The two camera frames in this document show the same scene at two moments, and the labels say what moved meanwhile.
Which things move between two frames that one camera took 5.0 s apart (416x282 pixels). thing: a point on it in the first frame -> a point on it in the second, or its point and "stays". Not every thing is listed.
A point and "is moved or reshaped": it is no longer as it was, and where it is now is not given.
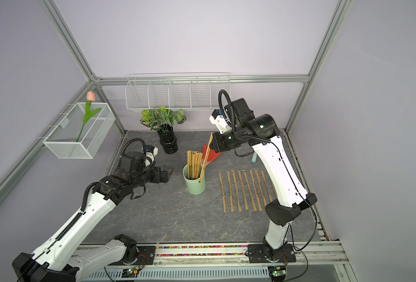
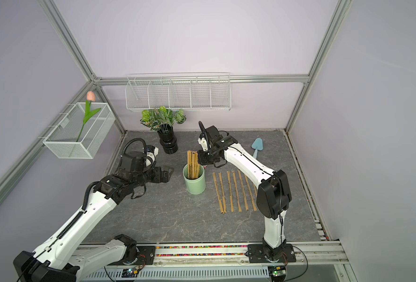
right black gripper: x=219 y=146 -> x=201 y=160
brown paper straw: x=239 y=206 stays
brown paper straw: x=230 y=184 stays
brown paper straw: x=209 y=144 is moved or reshaped
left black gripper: x=158 y=179 stays
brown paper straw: x=239 y=173 stays
